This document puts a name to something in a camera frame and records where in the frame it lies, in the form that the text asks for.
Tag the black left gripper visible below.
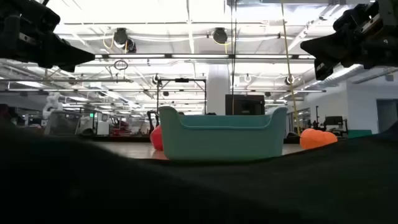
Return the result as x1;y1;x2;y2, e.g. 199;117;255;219
0;0;96;73

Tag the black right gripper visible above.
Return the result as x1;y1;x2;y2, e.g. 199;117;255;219
300;0;398;81

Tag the orange toy pumpkin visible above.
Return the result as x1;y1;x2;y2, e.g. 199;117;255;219
299;128;338;151

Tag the red toy pepper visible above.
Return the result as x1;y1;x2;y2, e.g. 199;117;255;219
149;125;164;152

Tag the teal plastic tupperware container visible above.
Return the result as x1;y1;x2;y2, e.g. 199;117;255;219
158;105;289;161

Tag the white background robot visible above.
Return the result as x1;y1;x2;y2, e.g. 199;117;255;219
42;91;63;121

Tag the black background workstation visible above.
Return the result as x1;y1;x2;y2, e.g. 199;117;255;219
323;116;349;136

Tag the black folded cloth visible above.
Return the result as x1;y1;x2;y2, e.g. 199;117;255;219
0;118;398;224

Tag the yellow hanging cable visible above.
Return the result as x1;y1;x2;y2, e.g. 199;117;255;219
280;0;302;136

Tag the black ceiling cable reel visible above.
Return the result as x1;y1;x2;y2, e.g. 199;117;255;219
212;27;229;44
113;27;129;46

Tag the white enclosure cell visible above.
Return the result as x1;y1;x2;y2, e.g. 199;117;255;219
45;110;111;137

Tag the black hanging cable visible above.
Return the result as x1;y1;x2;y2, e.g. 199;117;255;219
230;0;238;115

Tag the black metal gantry frame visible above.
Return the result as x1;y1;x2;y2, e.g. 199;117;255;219
157;77;208;115

